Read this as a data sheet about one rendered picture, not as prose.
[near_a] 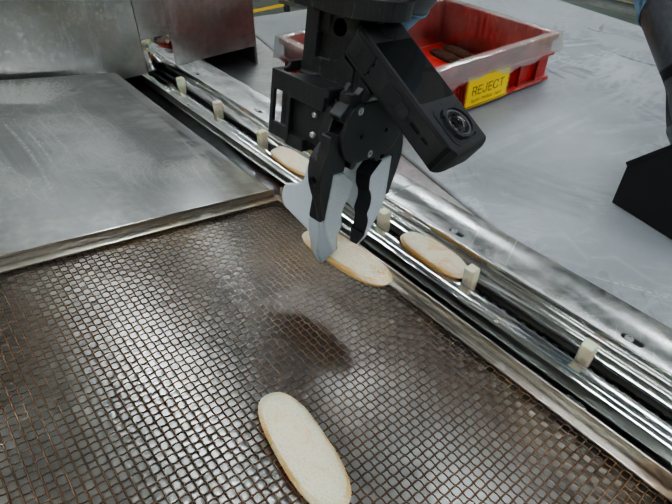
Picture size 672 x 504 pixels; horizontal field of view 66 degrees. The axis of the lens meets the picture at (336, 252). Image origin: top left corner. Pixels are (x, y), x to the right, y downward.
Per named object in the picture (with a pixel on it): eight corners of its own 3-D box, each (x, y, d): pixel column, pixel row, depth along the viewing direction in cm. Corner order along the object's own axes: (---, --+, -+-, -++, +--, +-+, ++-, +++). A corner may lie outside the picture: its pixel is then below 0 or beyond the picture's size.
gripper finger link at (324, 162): (332, 208, 44) (358, 107, 40) (347, 217, 43) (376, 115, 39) (293, 216, 40) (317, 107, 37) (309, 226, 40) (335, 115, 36)
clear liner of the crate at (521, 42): (555, 79, 108) (569, 31, 102) (378, 147, 86) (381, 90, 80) (440, 37, 129) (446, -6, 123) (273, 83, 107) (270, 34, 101)
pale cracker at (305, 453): (365, 499, 33) (368, 488, 32) (313, 527, 31) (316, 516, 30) (291, 387, 39) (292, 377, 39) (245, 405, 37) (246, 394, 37)
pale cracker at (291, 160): (323, 172, 76) (323, 165, 75) (303, 181, 74) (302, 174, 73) (284, 146, 82) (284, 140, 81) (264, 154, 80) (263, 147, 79)
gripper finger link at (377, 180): (338, 211, 52) (340, 127, 46) (383, 237, 49) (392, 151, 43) (316, 224, 51) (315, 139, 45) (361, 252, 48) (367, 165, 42)
